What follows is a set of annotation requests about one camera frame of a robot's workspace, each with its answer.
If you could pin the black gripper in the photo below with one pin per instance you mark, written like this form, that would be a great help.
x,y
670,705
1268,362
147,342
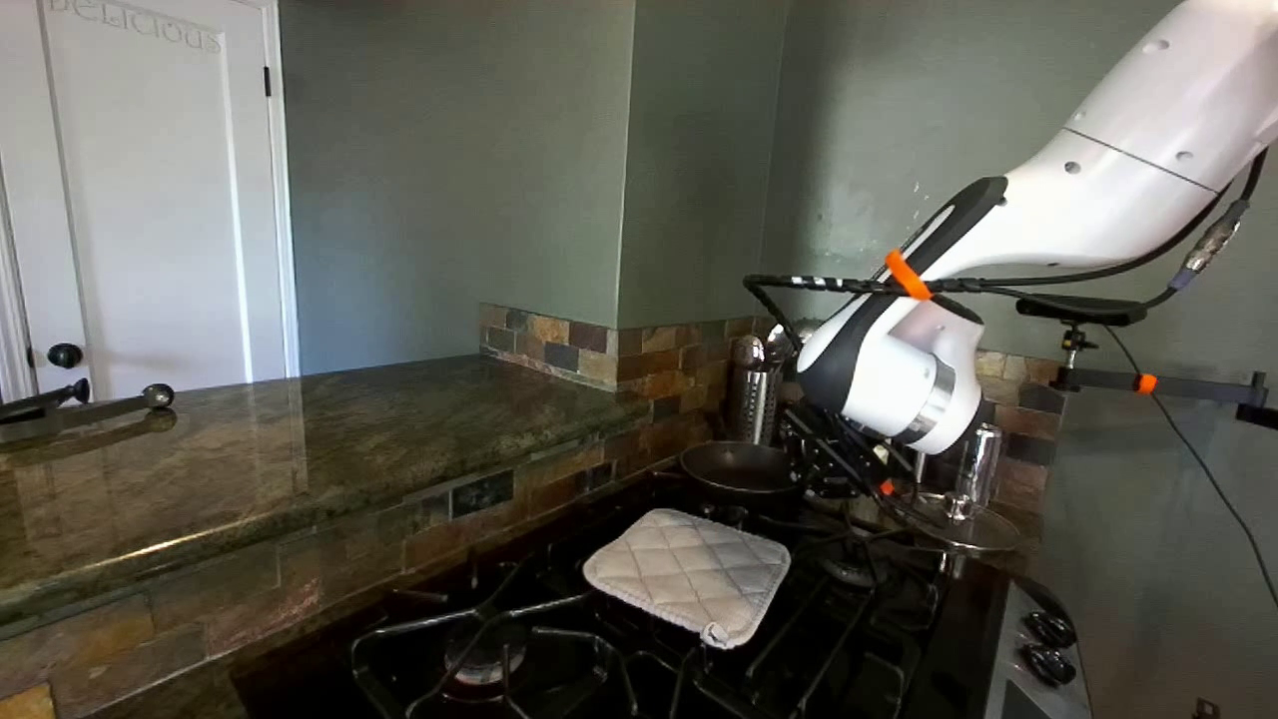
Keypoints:
x,y
842,458

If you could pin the dark frying pan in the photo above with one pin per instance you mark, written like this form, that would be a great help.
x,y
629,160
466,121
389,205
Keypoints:
x,y
742,468

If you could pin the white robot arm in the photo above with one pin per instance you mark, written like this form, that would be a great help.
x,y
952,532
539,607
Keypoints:
x,y
1141,160

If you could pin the steel shaker on plate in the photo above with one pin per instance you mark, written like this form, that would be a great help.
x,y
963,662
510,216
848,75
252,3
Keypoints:
x,y
949,496

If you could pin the black gas stove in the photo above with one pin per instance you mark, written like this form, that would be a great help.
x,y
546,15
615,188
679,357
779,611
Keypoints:
x,y
872,621

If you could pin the white quilted pot holder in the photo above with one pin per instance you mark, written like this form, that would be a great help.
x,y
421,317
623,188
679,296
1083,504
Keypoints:
x,y
692,571

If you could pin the white door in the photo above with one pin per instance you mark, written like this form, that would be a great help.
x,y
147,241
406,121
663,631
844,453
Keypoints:
x,y
147,195

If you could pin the black camera on stand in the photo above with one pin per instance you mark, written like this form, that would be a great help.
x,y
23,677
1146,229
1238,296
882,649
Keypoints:
x,y
1250,400

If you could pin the black handle on counter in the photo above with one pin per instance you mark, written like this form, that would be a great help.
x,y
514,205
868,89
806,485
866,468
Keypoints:
x,y
72,406

